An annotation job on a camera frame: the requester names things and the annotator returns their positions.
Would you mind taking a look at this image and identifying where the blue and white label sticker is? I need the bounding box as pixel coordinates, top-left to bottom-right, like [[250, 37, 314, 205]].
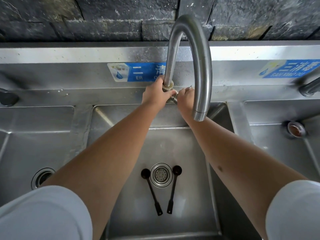
[[107, 62, 167, 82]]

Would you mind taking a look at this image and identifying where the person's left hand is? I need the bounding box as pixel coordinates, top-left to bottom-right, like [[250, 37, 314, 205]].
[[141, 78, 173, 107]]

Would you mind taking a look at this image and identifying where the person's right hand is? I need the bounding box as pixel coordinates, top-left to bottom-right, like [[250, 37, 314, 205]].
[[176, 87, 195, 117]]

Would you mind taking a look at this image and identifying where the person's right forearm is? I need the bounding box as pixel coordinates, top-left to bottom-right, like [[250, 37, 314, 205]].
[[180, 111, 310, 240]]

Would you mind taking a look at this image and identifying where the steel gooseneck faucet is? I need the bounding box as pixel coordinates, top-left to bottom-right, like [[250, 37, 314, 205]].
[[162, 14, 213, 122]]

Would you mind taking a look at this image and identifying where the person's left forearm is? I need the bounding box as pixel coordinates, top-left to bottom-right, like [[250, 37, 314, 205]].
[[41, 101, 166, 240]]

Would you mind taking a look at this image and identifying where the round rusty drain plug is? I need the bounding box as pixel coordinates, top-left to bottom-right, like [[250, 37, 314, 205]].
[[287, 120, 307, 138]]

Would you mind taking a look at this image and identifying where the stainless steel triple sink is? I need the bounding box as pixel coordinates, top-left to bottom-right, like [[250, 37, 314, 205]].
[[0, 42, 320, 240]]

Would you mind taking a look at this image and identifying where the white shirt sleeve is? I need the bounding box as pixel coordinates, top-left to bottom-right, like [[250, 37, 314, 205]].
[[265, 180, 320, 240], [0, 185, 93, 240]]

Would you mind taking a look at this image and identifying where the black plastic spoon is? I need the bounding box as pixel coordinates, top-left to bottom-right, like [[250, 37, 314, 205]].
[[141, 168, 163, 216], [167, 165, 182, 215]]

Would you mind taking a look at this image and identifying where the steel sink drain opening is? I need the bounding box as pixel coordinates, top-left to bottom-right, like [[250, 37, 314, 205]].
[[31, 168, 56, 190]]

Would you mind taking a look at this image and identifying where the steel faucet lever handle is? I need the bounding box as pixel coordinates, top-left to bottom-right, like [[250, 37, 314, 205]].
[[168, 85, 194, 104]]

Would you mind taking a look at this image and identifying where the dark steel faucet spout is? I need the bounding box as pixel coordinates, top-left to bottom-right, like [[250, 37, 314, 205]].
[[0, 88, 20, 107], [295, 68, 320, 97]]

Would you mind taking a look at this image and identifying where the round steel drain strainer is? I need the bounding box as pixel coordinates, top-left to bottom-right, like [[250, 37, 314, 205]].
[[150, 163, 173, 188]]

